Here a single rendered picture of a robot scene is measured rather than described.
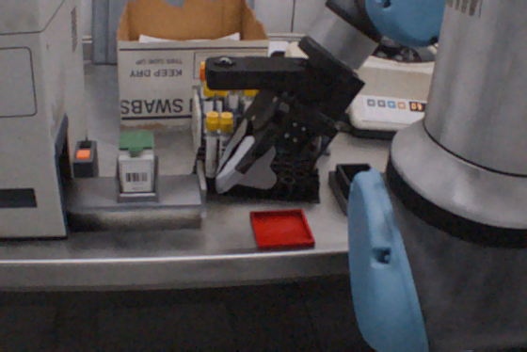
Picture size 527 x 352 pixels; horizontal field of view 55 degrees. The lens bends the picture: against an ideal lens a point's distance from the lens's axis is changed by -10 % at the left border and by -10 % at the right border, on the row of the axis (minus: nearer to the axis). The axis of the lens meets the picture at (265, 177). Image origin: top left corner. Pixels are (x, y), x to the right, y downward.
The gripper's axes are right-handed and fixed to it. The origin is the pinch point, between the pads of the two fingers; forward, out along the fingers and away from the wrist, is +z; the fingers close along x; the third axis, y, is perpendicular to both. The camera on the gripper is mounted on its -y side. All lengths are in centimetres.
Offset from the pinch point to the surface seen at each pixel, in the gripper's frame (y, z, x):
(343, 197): 16.2, -5.2, 0.7
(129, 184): -9.9, 4.3, -2.3
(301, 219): 11.3, -1.0, -2.2
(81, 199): -14.0, 9.2, -1.7
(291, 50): 12.5, -12.0, 36.9
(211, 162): -0.2, 0.4, 4.9
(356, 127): 23.0, -9.6, 20.0
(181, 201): -3.5, 3.2, -2.8
